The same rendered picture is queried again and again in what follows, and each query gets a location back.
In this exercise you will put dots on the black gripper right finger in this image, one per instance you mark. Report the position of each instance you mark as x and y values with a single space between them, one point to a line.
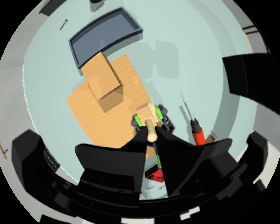
179 159

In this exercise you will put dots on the red shallow tray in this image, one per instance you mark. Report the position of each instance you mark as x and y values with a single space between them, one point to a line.
154 174

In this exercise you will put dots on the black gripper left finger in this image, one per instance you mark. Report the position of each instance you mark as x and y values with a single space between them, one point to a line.
128 161

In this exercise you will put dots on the wooden dowel pin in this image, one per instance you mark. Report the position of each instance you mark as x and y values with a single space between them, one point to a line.
151 130

